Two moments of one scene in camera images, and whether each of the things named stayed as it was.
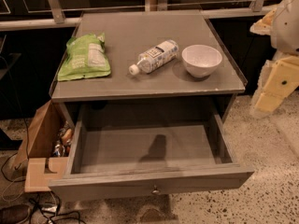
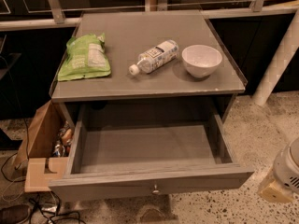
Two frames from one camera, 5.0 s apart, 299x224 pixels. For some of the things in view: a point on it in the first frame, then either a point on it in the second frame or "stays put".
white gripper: x=287 y=28 → x=285 y=172
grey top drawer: x=136 y=149 stays put
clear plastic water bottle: x=155 y=57 stays put
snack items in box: x=64 y=139 stays put
